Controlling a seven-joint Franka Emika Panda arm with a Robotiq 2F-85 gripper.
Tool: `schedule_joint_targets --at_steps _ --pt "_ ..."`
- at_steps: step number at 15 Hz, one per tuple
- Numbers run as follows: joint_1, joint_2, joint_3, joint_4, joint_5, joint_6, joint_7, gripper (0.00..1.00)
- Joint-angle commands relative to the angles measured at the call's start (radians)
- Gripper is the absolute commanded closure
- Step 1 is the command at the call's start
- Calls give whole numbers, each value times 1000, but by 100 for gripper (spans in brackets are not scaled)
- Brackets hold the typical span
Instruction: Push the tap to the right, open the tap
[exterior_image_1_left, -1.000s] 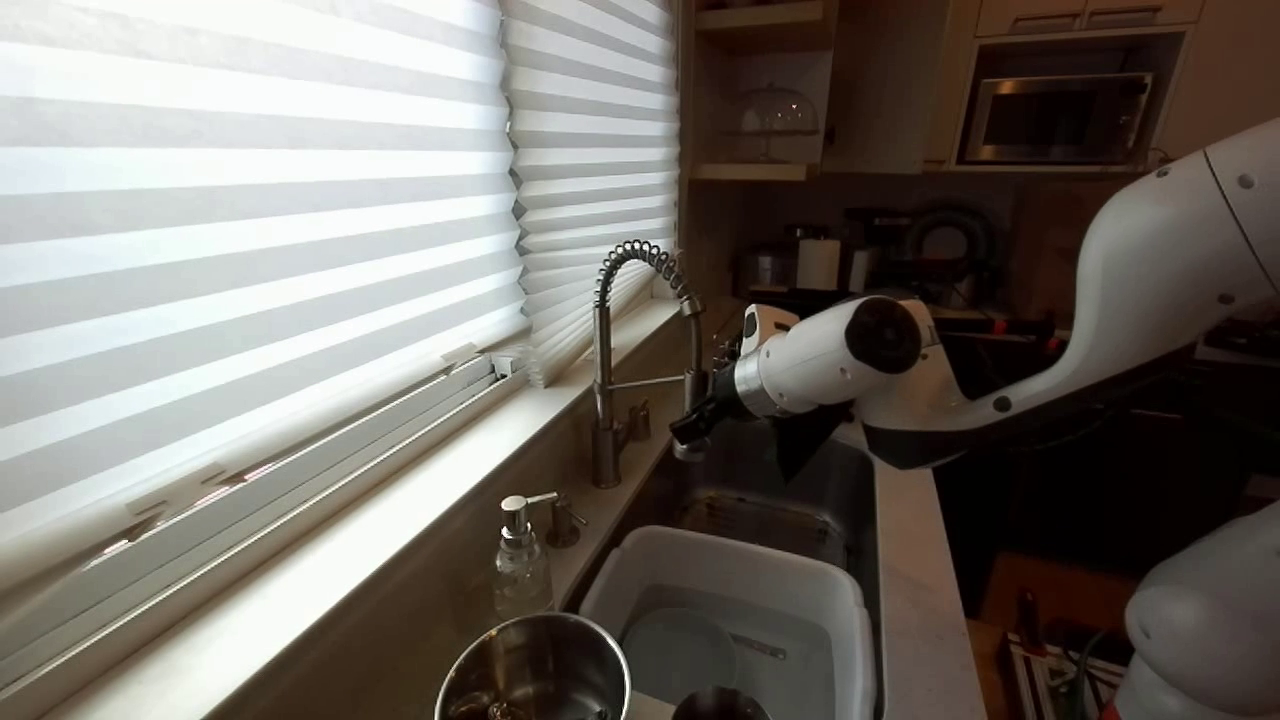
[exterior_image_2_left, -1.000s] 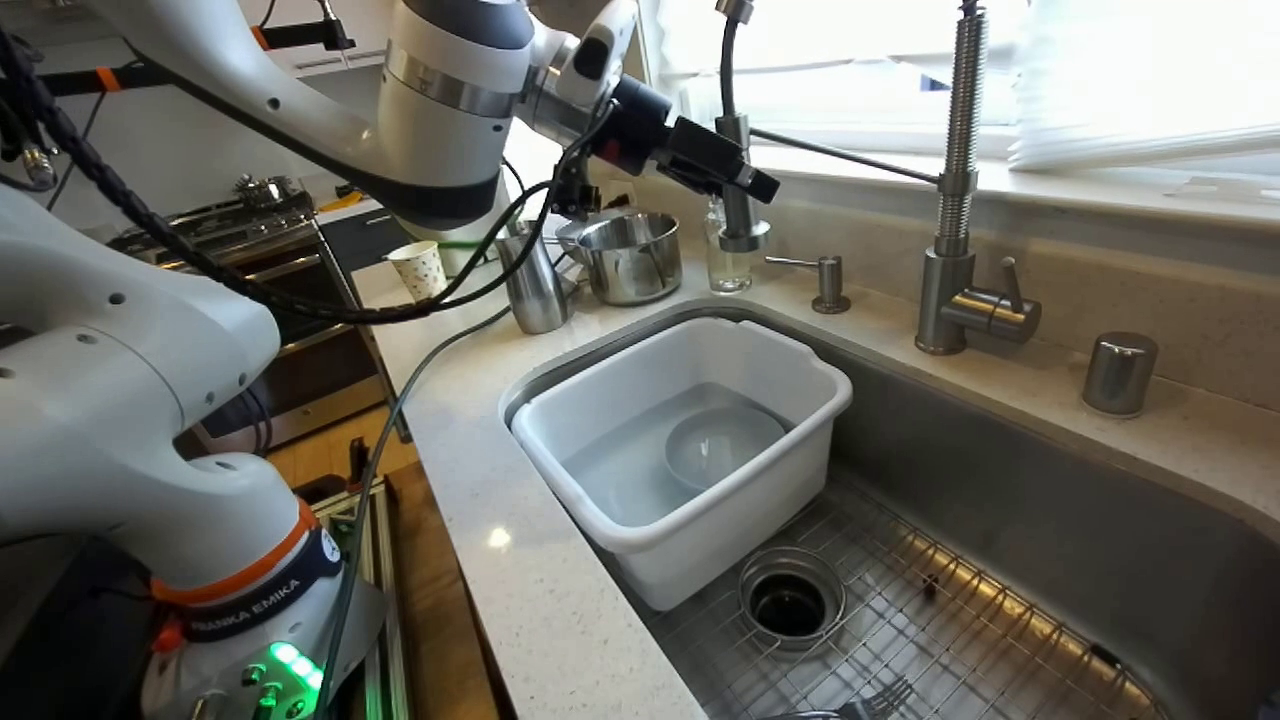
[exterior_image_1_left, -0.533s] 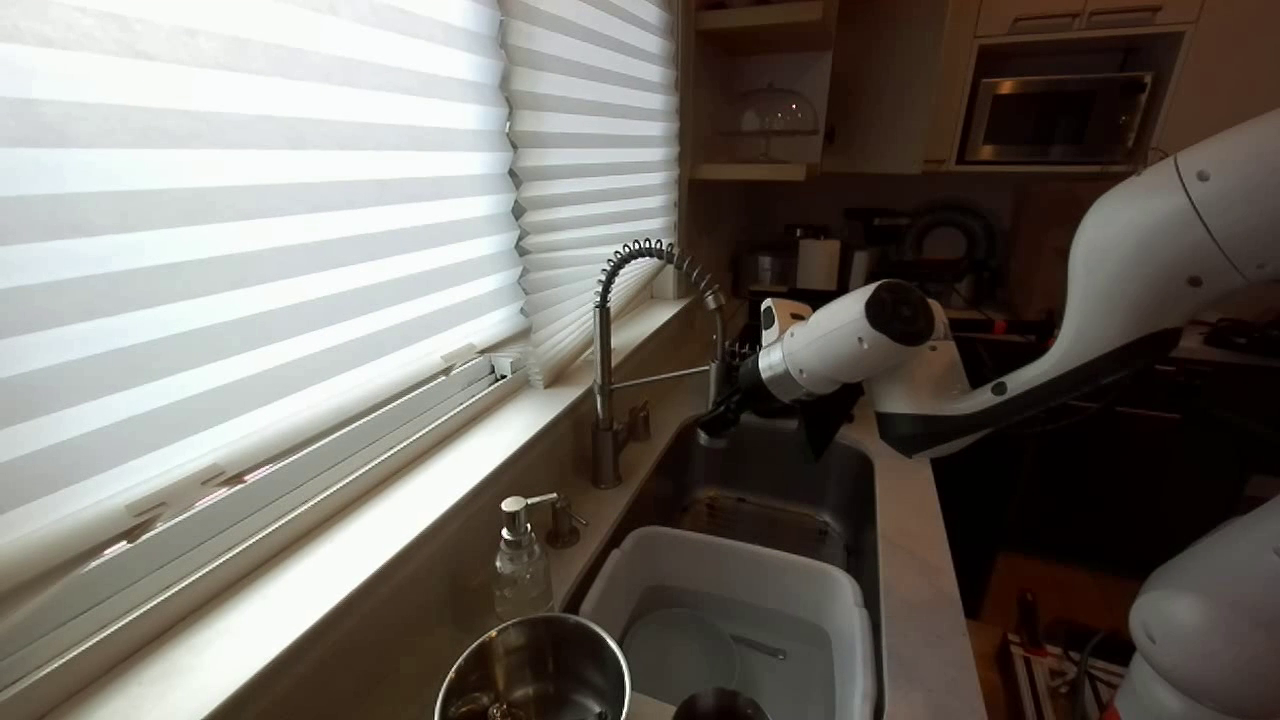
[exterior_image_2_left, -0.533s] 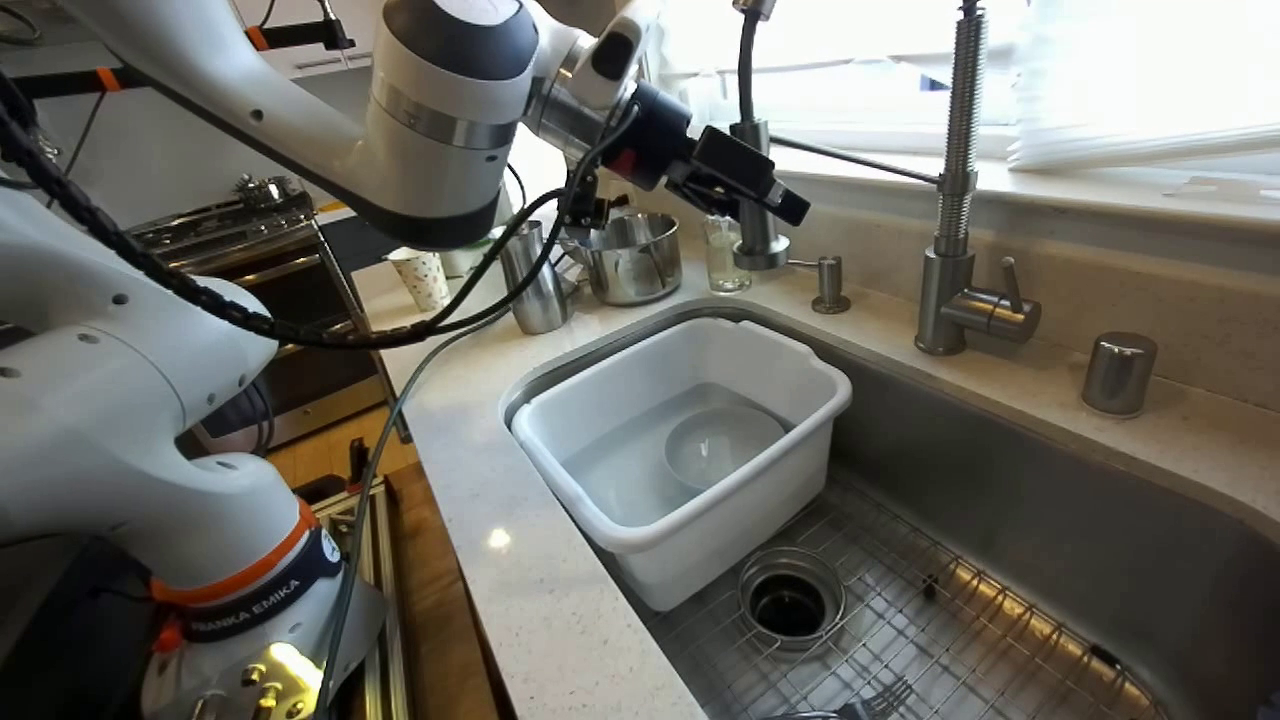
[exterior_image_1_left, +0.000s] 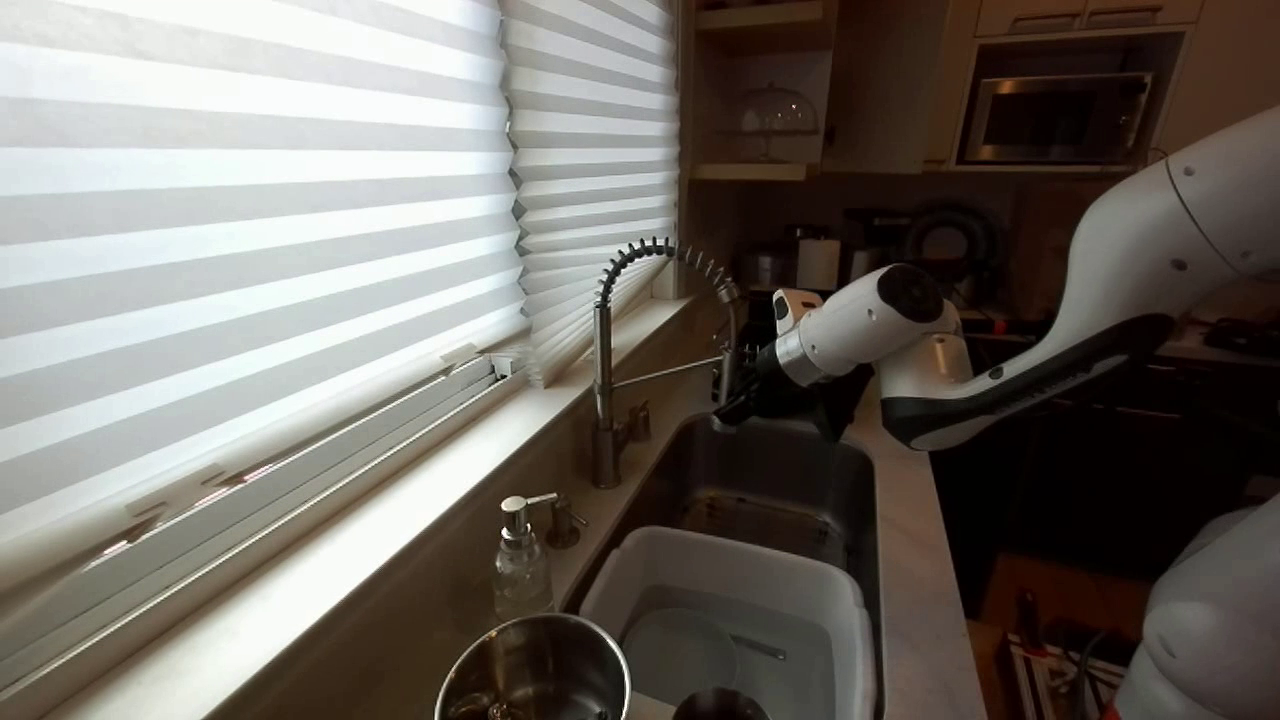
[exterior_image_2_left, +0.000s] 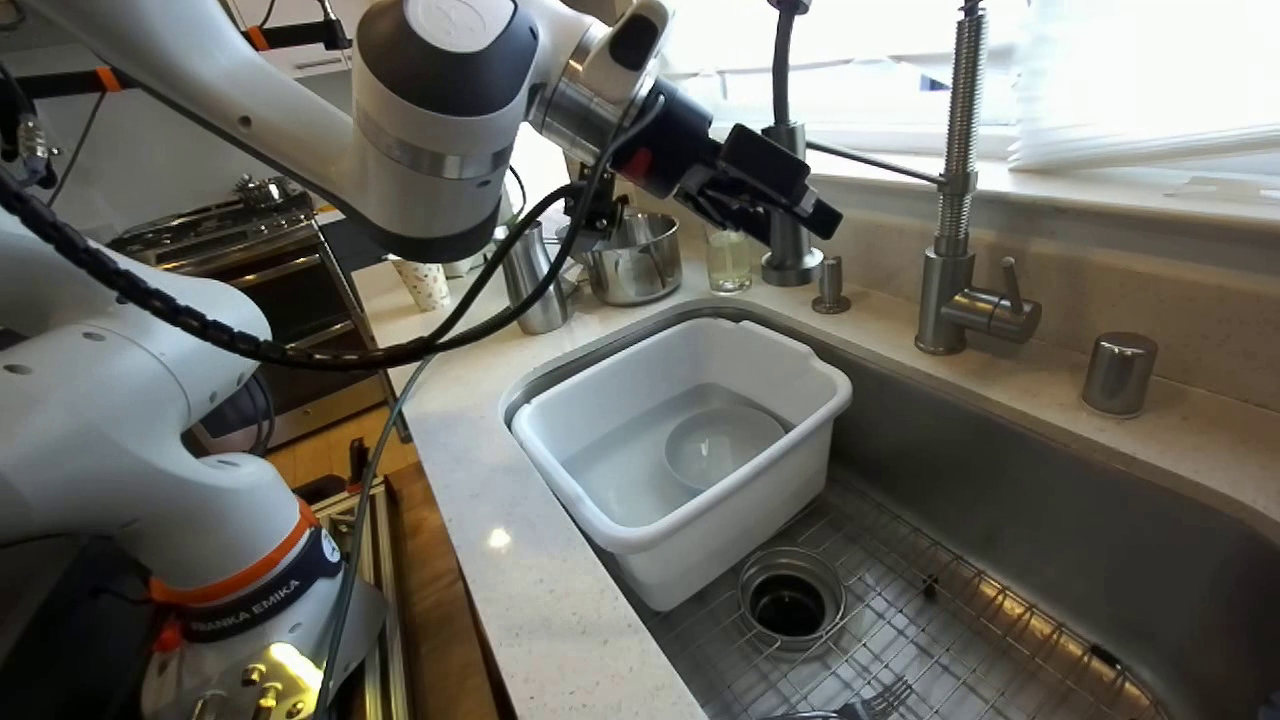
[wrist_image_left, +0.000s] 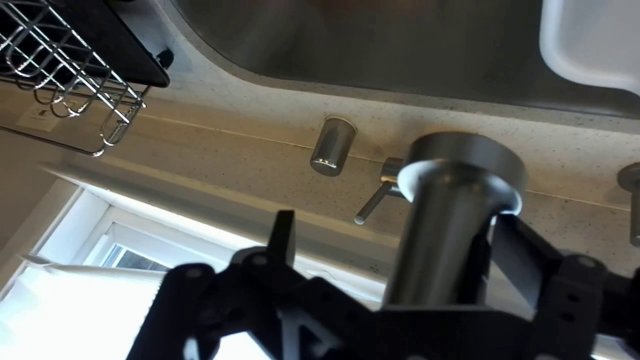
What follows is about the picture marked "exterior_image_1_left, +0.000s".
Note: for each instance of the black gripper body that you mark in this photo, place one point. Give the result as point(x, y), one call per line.
point(801, 397)

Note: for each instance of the steel spring neck faucet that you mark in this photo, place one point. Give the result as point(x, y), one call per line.
point(604, 403)

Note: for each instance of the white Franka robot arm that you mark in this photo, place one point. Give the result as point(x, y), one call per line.
point(1146, 254)

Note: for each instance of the stainless steel sink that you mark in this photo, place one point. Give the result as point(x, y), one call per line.
point(774, 473)

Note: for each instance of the white kitchen canister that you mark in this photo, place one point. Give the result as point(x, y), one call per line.
point(816, 261)

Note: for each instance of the white plastic dish tub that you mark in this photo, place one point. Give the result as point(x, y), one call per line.
point(720, 561)

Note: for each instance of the black round kitchen appliance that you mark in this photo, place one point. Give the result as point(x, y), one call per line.
point(949, 246)

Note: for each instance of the glass dome cover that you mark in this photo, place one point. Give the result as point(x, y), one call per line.
point(776, 114)

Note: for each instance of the narrow white window blind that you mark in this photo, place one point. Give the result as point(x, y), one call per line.
point(594, 162)

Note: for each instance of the clear soap dispenser bottle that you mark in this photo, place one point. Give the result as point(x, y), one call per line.
point(520, 565)

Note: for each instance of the built-in microwave oven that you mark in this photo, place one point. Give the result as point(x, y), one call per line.
point(1054, 117)

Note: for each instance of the stainless steel pot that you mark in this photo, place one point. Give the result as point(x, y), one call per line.
point(532, 672)

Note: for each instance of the wide white window blind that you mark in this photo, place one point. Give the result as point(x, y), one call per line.
point(242, 241)

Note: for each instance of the wooden wall shelf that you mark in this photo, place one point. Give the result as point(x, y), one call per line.
point(760, 168)

